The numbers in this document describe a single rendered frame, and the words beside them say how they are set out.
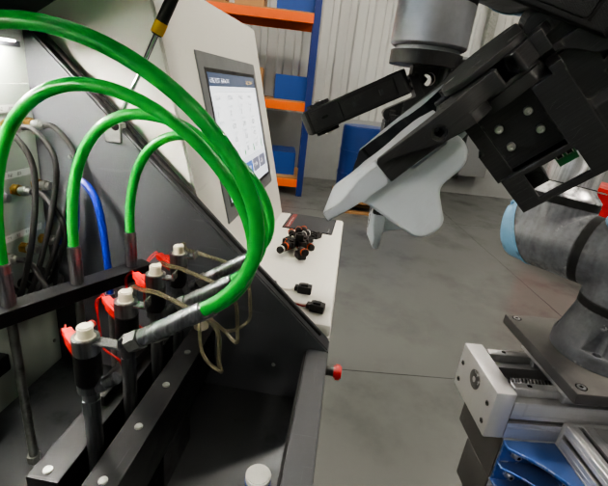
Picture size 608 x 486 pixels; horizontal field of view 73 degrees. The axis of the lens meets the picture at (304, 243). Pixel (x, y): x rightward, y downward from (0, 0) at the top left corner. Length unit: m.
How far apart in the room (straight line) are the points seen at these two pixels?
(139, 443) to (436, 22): 0.56
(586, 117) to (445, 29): 0.22
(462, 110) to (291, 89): 5.40
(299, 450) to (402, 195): 0.44
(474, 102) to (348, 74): 6.63
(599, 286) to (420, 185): 0.57
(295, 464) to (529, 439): 0.41
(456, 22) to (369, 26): 6.51
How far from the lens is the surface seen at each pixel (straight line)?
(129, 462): 0.57
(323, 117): 0.44
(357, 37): 6.87
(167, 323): 0.43
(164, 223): 0.76
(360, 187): 0.24
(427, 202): 0.25
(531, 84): 0.24
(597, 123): 0.25
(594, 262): 0.78
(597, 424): 0.87
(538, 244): 0.81
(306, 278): 0.98
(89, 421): 0.56
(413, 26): 0.44
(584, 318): 0.81
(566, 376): 0.77
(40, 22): 0.42
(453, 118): 0.22
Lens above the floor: 1.40
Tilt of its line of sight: 21 degrees down
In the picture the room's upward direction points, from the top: 7 degrees clockwise
